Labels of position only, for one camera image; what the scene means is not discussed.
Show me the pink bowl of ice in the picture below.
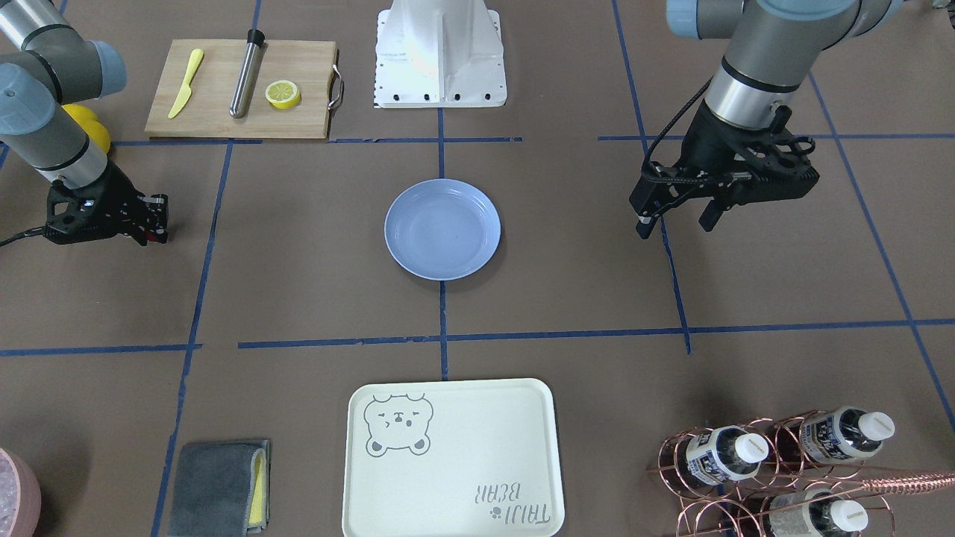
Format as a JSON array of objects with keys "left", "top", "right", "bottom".
[{"left": 1, "top": 448, "right": 42, "bottom": 536}]

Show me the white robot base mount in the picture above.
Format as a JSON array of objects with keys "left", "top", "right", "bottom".
[{"left": 373, "top": 1, "right": 508, "bottom": 109}]

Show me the half lemon slice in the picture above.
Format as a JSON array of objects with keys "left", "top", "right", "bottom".
[{"left": 265, "top": 81, "right": 301, "bottom": 110}]

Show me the steel cylinder black cap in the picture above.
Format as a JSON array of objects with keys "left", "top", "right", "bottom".
[{"left": 228, "top": 28, "right": 266, "bottom": 119}]

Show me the copper wire bottle rack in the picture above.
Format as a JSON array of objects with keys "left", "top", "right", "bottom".
[{"left": 645, "top": 410, "right": 953, "bottom": 536}]

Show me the wooden cutting board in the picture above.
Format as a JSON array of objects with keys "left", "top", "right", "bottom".
[{"left": 145, "top": 40, "right": 339, "bottom": 140}]

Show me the grey yellow folded cloth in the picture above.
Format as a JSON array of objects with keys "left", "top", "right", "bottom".
[{"left": 166, "top": 439, "right": 272, "bottom": 536}]

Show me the bottle white cap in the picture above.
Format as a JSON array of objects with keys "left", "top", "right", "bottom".
[
  {"left": 763, "top": 489, "right": 869, "bottom": 536},
  {"left": 680, "top": 426, "right": 771, "bottom": 487},
  {"left": 798, "top": 406, "right": 896, "bottom": 465}
]

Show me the blue plastic plate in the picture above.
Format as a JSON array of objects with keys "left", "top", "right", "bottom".
[{"left": 384, "top": 179, "right": 504, "bottom": 281}]

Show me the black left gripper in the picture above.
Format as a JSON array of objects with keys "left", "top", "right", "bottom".
[{"left": 630, "top": 103, "right": 821, "bottom": 240}]

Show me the yellow plastic knife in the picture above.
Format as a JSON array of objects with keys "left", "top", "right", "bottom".
[{"left": 167, "top": 48, "right": 204, "bottom": 119}]

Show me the yellow lemon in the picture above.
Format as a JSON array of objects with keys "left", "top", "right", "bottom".
[
  {"left": 61, "top": 103, "right": 99, "bottom": 125},
  {"left": 78, "top": 119, "right": 112, "bottom": 155}
]

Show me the cream bear tray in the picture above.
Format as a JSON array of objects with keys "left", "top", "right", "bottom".
[{"left": 342, "top": 378, "right": 566, "bottom": 536}]

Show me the yellow lemon front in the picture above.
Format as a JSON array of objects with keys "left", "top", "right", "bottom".
[{"left": 78, "top": 119, "right": 112, "bottom": 155}]

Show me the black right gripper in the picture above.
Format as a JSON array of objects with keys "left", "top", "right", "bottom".
[{"left": 43, "top": 164, "right": 169, "bottom": 247}]

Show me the bottle white cap lower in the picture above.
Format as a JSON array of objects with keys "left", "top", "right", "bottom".
[{"left": 763, "top": 489, "right": 869, "bottom": 536}]

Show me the yellow lemon back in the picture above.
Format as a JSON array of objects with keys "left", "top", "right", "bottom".
[{"left": 61, "top": 103, "right": 99, "bottom": 125}]

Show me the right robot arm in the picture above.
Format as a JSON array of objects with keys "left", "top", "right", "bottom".
[{"left": 1, "top": 1, "right": 168, "bottom": 245}]

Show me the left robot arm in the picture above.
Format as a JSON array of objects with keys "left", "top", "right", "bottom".
[{"left": 630, "top": 1, "right": 901, "bottom": 239}]

